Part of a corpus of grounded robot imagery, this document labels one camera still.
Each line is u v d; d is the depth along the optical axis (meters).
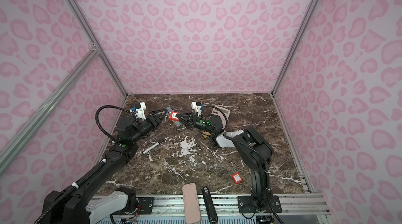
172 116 0.75
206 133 0.75
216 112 1.07
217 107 0.88
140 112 0.70
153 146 0.93
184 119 0.73
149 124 0.68
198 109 0.78
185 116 0.76
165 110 0.73
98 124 0.58
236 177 0.80
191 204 0.73
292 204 0.75
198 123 0.74
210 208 0.70
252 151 0.48
